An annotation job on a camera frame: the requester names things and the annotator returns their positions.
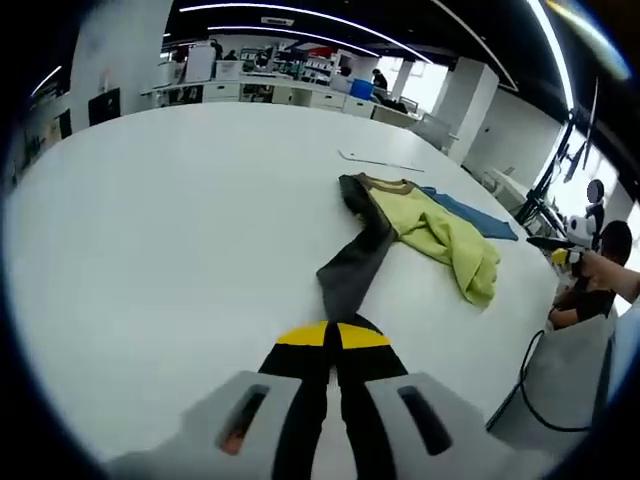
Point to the white standing board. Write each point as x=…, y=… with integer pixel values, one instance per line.
x=201, y=62

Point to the white cabinet counter row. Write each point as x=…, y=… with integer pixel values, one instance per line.
x=300, y=95

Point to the ceiling air vent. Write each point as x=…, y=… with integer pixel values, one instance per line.
x=277, y=20

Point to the curved ceiling light strip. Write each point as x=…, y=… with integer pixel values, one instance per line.
x=300, y=34
x=552, y=45
x=300, y=13

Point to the person's grey trousers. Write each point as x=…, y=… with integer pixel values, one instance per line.
x=565, y=380

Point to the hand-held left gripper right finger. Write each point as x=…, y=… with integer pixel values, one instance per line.
x=370, y=360

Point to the yellow-green grey blue garment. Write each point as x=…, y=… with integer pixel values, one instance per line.
x=450, y=240

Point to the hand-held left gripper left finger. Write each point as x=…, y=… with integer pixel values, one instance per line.
x=300, y=360

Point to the person's right hand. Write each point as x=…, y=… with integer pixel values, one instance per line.
x=595, y=270

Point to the grey office chair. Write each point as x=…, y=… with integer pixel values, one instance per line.
x=440, y=131

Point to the white square pillar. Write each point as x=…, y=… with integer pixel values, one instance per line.
x=465, y=110
x=120, y=60

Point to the black tripod stand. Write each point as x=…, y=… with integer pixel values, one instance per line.
x=555, y=170

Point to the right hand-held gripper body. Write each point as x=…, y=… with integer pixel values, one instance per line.
x=582, y=230

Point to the white flat table plate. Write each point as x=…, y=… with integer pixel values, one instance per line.
x=380, y=161

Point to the blue storage bin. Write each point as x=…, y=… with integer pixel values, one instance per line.
x=361, y=88

